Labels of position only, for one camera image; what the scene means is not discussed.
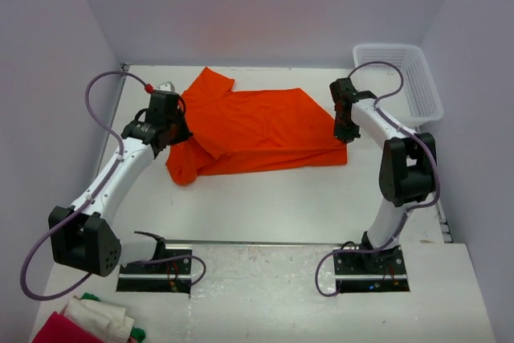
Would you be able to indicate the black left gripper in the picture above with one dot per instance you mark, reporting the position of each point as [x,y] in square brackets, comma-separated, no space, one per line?
[184,134]

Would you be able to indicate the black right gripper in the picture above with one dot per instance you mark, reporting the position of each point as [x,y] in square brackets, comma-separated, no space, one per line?
[345,136]

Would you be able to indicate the orange t shirt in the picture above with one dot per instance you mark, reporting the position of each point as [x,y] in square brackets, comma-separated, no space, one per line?
[237,132]

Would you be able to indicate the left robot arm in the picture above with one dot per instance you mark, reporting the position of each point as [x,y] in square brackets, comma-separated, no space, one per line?
[82,236]

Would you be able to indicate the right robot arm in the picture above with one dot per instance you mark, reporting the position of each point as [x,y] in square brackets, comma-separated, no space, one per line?
[406,176]

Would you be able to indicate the white plastic basket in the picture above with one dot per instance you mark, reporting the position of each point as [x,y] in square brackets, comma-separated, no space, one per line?
[418,102]

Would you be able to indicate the white folded shirt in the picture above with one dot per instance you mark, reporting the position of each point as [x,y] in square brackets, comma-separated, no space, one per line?
[109,323]

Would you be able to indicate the green folded shirt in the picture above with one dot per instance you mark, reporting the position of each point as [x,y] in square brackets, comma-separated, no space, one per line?
[137,335]

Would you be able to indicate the pink folded shirt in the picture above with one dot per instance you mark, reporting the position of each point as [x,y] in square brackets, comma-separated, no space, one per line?
[58,329]

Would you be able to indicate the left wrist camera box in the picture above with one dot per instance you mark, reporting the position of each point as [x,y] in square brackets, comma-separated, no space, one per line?
[166,87]

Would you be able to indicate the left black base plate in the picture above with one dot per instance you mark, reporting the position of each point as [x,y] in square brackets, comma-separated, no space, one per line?
[170,277]

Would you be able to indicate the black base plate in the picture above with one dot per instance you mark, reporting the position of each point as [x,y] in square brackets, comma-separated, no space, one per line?
[371,273]
[170,277]

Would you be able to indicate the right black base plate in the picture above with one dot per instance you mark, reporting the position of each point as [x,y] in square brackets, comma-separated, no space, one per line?
[371,273]

